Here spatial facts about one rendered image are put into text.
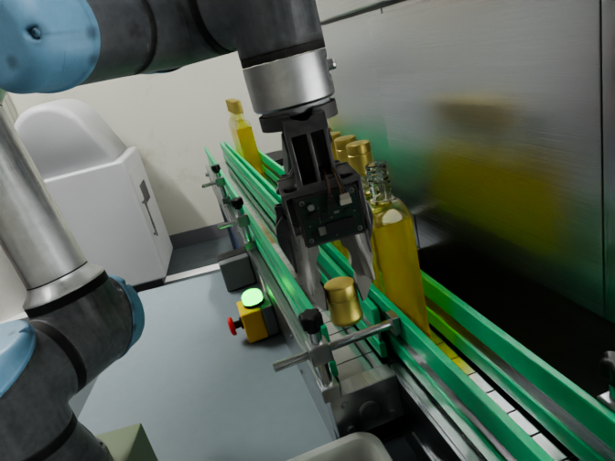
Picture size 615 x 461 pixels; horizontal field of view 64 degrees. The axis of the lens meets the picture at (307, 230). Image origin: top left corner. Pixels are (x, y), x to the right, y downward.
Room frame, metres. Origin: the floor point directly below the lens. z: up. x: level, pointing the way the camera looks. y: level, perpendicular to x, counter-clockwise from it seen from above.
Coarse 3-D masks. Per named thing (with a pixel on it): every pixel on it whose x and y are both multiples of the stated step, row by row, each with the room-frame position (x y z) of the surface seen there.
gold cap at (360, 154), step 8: (352, 144) 0.68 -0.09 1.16; (360, 144) 0.67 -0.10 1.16; (368, 144) 0.67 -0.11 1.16; (352, 152) 0.67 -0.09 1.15; (360, 152) 0.66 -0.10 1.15; (368, 152) 0.67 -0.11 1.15; (352, 160) 0.67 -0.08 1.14; (360, 160) 0.66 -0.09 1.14; (368, 160) 0.66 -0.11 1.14; (360, 168) 0.66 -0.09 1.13
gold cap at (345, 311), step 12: (348, 276) 0.48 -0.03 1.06; (324, 288) 0.47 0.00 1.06; (336, 288) 0.46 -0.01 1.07; (348, 288) 0.45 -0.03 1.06; (336, 300) 0.45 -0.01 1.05; (348, 300) 0.45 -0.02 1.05; (336, 312) 0.46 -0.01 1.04; (348, 312) 0.45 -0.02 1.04; (360, 312) 0.46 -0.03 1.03; (336, 324) 0.46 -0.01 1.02; (348, 324) 0.45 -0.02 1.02
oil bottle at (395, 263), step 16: (384, 208) 0.60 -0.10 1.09; (400, 208) 0.60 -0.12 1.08; (384, 224) 0.59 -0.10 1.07; (400, 224) 0.60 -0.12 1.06; (384, 240) 0.59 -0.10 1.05; (400, 240) 0.59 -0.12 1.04; (384, 256) 0.59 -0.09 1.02; (400, 256) 0.59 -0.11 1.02; (416, 256) 0.60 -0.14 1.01; (384, 272) 0.59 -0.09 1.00; (400, 272) 0.59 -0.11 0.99; (416, 272) 0.60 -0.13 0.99; (384, 288) 0.59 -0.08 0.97; (400, 288) 0.59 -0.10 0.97; (416, 288) 0.60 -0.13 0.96; (400, 304) 0.59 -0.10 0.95; (416, 304) 0.60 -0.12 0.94; (416, 320) 0.60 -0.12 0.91
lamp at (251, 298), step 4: (244, 292) 0.94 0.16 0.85; (248, 292) 0.93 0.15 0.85; (252, 292) 0.92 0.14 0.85; (256, 292) 0.92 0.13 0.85; (260, 292) 0.93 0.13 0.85; (244, 296) 0.92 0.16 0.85; (248, 296) 0.91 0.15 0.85; (252, 296) 0.91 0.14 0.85; (256, 296) 0.91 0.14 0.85; (260, 296) 0.92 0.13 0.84; (244, 300) 0.91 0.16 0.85; (248, 300) 0.91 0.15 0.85; (252, 300) 0.91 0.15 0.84; (256, 300) 0.91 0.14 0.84; (260, 300) 0.92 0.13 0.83; (244, 304) 0.92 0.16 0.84; (248, 304) 0.91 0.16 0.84; (252, 304) 0.91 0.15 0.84; (256, 304) 0.91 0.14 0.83; (260, 304) 0.91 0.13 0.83; (248, 308) 0.91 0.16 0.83; (252, 308) 0.91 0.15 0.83
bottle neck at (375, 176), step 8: (368, 168) 0.61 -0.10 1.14; (376, 168) 0.61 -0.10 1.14; (384, 168) 0.61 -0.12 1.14; (368, 176) 0.62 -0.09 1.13; (376, 176) 0.61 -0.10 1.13; (384, 176) 0.61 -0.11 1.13; (368, 184) 0.62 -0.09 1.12; (376, 184) 0.61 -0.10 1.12; (384, 184) 0.61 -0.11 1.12; (376, 192) 0.61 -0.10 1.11; (384, 192) 0.61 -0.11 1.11; (376, 200) 0.61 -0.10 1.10; (384, 200) 0.61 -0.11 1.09
